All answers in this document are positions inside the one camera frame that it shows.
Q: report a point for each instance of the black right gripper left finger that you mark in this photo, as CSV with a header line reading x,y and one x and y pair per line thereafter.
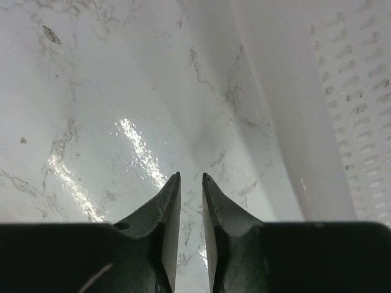
x,y
150,256

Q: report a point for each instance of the white plastic basket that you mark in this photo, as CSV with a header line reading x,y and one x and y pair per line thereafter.
x,y
324,69

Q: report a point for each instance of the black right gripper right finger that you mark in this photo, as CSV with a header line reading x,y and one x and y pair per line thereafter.
x,y
232,237

